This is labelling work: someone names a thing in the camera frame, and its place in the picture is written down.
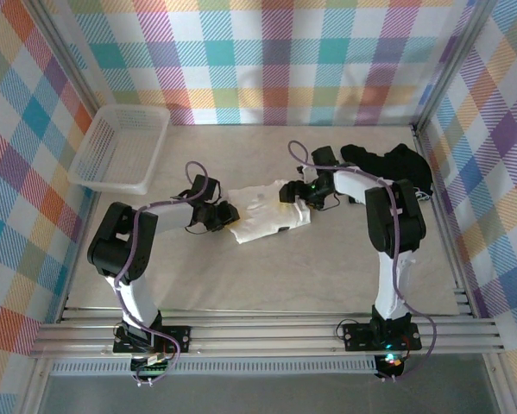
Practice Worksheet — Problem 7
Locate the aluminium corner post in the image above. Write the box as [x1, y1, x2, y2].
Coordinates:
[413, 0, 496, 130]
[28, 0, 100, 120]

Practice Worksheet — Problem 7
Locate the left controller board with wires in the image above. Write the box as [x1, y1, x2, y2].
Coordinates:
[130, 353, 173, 380]

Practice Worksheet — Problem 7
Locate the white plastic mesh basket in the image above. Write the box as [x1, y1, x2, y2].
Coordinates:
[66, 105, 172, 196]

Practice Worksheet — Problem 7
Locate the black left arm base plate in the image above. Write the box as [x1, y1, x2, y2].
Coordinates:
[112, 325, 193, 354]

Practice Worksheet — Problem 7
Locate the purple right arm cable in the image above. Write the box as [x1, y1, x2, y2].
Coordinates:
[287, 140, 438, 384]

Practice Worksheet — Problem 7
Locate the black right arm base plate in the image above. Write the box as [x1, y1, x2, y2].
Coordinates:
[343, 322, 422, 351]

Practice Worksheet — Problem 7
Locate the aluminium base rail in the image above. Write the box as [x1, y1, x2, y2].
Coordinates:
[28, 313, 505, 359]

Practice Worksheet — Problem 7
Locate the black t-shirt with white print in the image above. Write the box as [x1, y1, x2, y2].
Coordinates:
[339, 143, 435, 204]

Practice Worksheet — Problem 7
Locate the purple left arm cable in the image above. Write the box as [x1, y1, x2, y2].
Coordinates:
[113, 160, 210, 387]

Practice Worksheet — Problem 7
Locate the grey slotted cable duct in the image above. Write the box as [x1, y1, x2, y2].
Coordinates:
[50, 360, 378, 376]

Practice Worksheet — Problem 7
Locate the right controller board with light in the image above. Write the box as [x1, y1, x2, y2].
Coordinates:
[376, 352, 406, 379]

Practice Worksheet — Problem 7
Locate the aluminium side rail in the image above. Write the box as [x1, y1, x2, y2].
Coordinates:
[413, 124, 477, 318]
[57, 187, 99, 323]

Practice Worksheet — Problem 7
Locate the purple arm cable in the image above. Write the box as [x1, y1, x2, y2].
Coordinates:
[287, 140, 438, 384]
[113, 160, 210, 387]

